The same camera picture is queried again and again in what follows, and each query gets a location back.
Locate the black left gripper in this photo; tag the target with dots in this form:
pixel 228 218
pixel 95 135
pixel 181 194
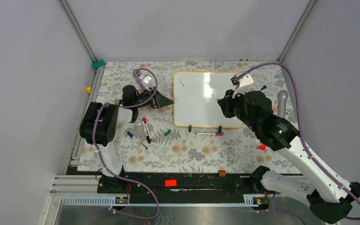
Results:
pixel 158 100

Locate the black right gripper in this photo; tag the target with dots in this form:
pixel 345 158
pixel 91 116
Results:
pixel 226 102

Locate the green marker cap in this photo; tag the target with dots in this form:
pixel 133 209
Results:
pixel 167 132

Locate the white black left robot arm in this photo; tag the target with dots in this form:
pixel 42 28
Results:
pixel 99 124

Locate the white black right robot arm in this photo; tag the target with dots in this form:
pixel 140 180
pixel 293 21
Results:
pixel 325 192

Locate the yellow framed whiteboard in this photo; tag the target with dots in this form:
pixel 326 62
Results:
pixel 193 101

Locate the pink capped whiteboard marker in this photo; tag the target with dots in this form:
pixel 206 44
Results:
pixel 215 133

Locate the red capped marker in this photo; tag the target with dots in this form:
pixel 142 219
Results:
pixel 144 122

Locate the silver grey microphone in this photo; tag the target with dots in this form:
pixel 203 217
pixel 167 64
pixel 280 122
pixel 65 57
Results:
pixel 282 97

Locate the purple glitter microphone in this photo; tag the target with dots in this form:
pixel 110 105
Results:
pixel 138 75

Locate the black capped marker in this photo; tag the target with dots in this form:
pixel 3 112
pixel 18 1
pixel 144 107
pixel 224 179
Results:
pixel 149 139

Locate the small red triangular block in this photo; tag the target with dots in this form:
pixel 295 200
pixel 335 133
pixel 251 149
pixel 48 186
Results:
pixel 262 147

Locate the floral patterned table mat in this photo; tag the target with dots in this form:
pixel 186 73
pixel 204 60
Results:
pixel 181 151

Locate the blue capped marker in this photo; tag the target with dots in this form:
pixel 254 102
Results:
pixel 137 140

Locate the small brown wooden block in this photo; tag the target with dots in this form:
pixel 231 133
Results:
pixel 221 173

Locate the teal corner clip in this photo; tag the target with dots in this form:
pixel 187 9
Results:
pixel 98 64

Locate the red tape label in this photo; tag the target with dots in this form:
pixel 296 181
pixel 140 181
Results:
pixel 170 183

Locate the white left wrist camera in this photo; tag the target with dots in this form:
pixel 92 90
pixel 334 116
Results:
pixel 146 80

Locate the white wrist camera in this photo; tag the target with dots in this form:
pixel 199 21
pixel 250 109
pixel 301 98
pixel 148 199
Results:
pixel 146 80
pixel 242 85

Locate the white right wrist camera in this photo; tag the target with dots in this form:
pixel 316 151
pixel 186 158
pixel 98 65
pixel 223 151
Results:
pixel 242 85

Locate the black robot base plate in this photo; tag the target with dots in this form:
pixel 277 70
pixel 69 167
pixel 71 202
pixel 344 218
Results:
pixel 151 184

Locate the grey slotted cable duct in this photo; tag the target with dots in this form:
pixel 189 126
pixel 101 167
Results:
pixel 177 200

